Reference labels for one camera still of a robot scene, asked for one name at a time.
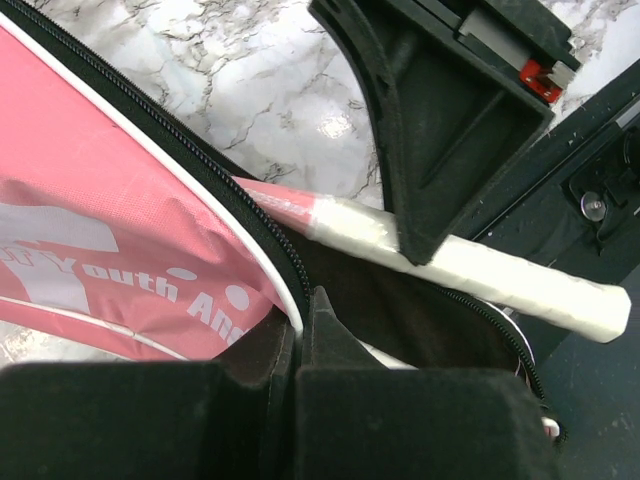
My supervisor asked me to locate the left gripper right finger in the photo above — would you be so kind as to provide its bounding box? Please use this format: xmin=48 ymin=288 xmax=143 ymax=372
xmin=294 ymin=288 xmax=560 ymax=479

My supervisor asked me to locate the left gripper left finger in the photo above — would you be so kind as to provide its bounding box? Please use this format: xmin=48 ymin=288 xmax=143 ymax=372
xmin=1 ymin=314 xmax=294 ymax=479

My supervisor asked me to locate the white racket handle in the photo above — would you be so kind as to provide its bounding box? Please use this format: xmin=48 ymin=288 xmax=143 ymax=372
xmin=309 ymin=194 xmax=631 ymax=345

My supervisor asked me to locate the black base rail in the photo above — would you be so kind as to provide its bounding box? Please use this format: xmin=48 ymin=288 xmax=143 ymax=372
xmin=460 ymin=66 xmax=639 ymax=479

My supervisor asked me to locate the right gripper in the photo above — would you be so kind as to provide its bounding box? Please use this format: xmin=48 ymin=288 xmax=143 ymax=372
xmin=309 ymin=1 xmax=581 ymax=265

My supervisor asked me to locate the pink badminton racket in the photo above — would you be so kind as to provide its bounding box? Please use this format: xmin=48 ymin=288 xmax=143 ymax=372
xmin=232 ymin=174 xmax=631 ymax=345

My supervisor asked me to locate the pink racket bag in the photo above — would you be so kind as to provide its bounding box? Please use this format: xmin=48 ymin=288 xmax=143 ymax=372
xmin=0 ymin=0 xmax=571 ymax=451

